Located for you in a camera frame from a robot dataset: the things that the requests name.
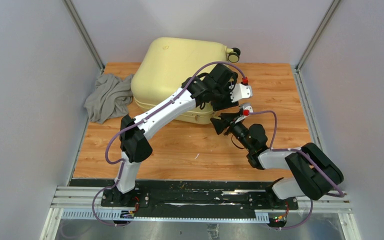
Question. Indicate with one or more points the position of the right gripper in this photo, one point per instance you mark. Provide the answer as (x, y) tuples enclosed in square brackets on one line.
[(220, 125)]

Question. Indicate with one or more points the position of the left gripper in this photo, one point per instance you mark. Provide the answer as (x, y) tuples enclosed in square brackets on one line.
[(227, 102)]

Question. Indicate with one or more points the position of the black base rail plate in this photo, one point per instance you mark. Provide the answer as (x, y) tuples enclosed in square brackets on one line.
[(197, 199)]

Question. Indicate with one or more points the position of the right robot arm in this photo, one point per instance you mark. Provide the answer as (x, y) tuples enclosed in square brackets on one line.
[(314, 175)]

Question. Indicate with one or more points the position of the grey crumpled cloth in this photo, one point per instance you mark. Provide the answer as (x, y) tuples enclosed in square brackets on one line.
[(110, 98)]

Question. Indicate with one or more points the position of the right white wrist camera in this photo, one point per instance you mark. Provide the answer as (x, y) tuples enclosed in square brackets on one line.
[(245, 110)]

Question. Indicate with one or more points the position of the cream suitcase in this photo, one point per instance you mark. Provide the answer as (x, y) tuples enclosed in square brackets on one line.
[(168, 63)]

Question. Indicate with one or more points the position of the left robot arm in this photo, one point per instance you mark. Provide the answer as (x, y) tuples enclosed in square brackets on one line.
[(131, 145)]

